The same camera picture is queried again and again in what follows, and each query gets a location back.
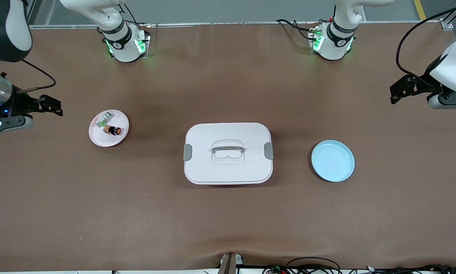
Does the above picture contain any pink round plate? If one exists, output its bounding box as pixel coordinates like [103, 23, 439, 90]
[88, 109, 130, 148]

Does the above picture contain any light blue round plate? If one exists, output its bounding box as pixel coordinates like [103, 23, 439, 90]
[311, 140, 355, 183]

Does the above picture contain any white lidded container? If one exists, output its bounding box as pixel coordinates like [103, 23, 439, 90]
[183, 122, 274, 185]

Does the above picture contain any green clear switch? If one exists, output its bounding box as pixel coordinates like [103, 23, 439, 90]
[94, 112, 115, 128]

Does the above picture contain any aluminium frame post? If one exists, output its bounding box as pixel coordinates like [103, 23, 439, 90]
[439, 0, 456, 31]

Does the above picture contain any black base cable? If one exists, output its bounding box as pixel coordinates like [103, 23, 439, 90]
[276, 18, 329, 41]

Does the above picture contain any aluminium table edge rail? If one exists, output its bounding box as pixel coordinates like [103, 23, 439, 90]
[29, 21, 443, 29]

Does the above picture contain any grey lid handle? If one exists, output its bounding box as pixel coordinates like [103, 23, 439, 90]
[212, 144, 245, 154]

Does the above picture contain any black cable bundle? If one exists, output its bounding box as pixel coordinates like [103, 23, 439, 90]
[365, 264, 456, 274]
[262, 256, 342, 274]

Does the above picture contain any metal table bracket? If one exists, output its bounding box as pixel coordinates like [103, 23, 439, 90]
[218, 252, 244, 274]

